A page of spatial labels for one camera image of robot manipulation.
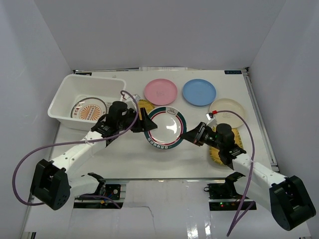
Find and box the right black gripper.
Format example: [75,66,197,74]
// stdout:
[180,122,223,151]

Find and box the round bamboo woven tray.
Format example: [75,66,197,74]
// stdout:
[138,99,155,120]

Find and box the rectangular bamboo woven tray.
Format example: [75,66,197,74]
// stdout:
[209,128,244,166]

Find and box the green rimmed white plate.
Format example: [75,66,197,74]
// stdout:
[144,106,187,150]

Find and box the pink plastic plate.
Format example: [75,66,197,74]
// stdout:
[144,79,178,106]

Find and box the cream plastic plate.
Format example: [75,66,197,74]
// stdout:
[209,98,245,128]

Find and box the blue plastic plate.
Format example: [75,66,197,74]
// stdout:
[182,79,217,107]

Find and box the orange sunburst patterned plate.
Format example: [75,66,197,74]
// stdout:
[70,97,107,121]

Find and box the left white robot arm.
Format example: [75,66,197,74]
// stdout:
[30,101,158,210]

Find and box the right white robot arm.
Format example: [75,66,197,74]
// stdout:
[181,122,317,231]

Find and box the white plastic bin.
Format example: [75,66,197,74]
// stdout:
[47,74,126,131]

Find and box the blue label sticker right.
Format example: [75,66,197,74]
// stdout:
[224,70,242,75]

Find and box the dark label sticker left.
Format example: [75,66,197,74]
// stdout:
[74,72,92,76]

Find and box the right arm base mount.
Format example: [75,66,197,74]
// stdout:
[203,172,244,212]

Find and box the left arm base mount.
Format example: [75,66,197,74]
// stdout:
[73,184,126,209]

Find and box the aluminium rail right edge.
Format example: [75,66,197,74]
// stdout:
[243,67,278,167]

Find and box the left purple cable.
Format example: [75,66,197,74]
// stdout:
[12,90,138,206]

